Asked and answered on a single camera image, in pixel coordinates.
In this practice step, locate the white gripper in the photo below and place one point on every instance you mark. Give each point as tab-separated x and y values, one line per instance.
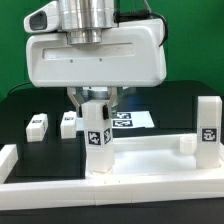
92	44

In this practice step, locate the white desk top tray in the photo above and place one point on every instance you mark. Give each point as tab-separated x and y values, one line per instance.
154	155

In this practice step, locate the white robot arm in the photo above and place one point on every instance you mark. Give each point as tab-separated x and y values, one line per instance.
91	43

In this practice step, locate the fiducial marker sheet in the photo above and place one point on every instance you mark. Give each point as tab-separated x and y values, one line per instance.
134	119

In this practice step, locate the white left fence piece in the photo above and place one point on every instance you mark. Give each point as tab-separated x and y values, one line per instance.
8	159

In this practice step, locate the white front fence rail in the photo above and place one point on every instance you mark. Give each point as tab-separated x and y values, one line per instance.
56	194

